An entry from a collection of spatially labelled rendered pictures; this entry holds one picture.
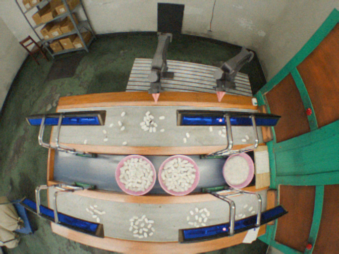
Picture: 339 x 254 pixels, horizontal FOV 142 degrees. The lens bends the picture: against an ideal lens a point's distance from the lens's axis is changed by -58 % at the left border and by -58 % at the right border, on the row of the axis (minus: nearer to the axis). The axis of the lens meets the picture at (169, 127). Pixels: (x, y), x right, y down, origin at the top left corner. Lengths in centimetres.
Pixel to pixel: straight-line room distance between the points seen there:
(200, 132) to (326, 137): 84
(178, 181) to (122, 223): 49
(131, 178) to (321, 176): 117
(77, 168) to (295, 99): 165
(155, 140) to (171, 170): 23
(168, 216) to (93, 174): 63
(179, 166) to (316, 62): 111
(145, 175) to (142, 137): 26
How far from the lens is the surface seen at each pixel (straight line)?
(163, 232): 102
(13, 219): 303
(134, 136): 95
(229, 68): 93
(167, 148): 89
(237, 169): 106
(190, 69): 134
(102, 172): 107
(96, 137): 104
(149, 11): 265
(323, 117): 93
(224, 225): 71
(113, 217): 103
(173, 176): 91
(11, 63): 486
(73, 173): 121
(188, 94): 104
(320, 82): 96
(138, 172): 91
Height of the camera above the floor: 164
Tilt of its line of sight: 73 degrees down
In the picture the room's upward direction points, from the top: 10 degrees clockwise
